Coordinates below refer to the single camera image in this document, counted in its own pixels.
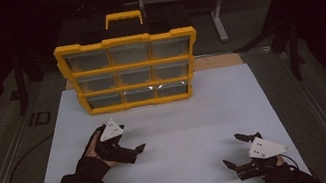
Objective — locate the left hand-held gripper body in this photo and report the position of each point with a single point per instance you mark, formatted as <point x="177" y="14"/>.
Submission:
<point x="111" y="130"/>

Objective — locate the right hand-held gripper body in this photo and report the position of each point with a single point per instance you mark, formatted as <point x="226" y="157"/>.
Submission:
<point x="265" y="148"/>

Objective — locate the clear plastic drawer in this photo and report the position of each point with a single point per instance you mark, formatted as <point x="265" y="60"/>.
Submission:
<point x="139" y="94"/>

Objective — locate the yellow black drawer organizer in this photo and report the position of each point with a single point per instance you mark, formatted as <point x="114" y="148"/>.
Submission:
<point x="125" y="40"/>

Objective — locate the person's left hand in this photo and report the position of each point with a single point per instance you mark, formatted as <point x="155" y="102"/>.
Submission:
<point x="91" y="149"/>

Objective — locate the person's right hand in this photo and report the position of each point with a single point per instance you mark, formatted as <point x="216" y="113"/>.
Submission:
<point x="280" y="175"/>

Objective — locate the grid of clear organizer drawers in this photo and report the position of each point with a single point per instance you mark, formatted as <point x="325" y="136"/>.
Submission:
<point x="88" y="61"/>

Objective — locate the black stand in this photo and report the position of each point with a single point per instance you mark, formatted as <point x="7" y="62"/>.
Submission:
<point x="20" y="89"/>
<point x="294" y="54"/>

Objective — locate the grey metal stand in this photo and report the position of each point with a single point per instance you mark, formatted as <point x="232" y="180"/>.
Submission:
<point x="218" y="21"/>

